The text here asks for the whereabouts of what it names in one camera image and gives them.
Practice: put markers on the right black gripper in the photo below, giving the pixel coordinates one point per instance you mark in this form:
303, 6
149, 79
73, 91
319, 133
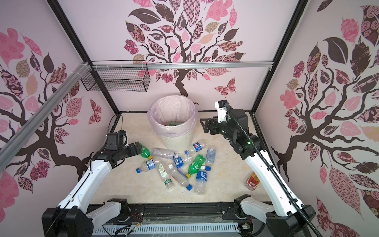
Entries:
213, 122

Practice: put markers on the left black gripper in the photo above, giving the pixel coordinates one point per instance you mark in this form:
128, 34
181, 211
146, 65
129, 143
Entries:
133, 152

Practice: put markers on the clear bottle pale blue label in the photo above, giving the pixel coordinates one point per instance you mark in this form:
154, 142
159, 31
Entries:
210, 155

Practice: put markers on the white cap blue label bottle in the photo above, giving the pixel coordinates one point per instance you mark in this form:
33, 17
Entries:
201, 180

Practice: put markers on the red orange label bottle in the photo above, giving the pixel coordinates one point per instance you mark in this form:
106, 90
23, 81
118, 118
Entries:
252, 182

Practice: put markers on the green sprite bottle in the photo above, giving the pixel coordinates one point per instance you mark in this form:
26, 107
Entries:
174, 123
194, 167

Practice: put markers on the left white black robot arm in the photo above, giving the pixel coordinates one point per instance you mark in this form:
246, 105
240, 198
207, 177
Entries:
86, 189

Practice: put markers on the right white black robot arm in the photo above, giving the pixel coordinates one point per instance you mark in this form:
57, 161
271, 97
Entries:
266, 177

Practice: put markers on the pink plastic bin liner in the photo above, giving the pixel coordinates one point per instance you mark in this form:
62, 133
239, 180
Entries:
174, 108

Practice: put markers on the white ribbed trash bin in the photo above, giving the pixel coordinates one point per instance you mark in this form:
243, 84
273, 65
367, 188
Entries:
179, 143

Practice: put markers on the clear crushed bottle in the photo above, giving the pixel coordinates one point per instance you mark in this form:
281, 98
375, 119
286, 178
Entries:
164, 153

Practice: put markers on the pepsi label clear bottle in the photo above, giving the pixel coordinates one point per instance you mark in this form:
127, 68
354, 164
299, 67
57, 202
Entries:
196, 147

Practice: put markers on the green cap clear bottle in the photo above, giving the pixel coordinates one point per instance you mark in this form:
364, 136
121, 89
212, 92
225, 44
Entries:
165, 176

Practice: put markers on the blue label bottle centre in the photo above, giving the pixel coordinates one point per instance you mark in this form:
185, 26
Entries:
180, 162

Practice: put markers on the blue cap clear bottle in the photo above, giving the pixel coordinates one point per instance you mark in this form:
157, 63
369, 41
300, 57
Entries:
180, 178

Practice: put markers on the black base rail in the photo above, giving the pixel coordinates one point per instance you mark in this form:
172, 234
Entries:
168, 211

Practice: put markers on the black wire mesh basket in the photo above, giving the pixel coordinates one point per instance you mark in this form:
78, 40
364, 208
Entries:
118, 75

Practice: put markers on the aluminium rail back wall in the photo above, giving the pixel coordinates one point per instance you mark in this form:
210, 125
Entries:
196, 65

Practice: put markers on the aluminium rail wall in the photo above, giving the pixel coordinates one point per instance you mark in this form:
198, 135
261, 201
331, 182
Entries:
196, 65
11, 148

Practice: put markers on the white slotted cable duct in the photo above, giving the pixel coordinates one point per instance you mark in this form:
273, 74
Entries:
166, 229

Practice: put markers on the aluminium rail left wall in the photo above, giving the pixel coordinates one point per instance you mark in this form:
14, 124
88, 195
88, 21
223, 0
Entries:
11, 148

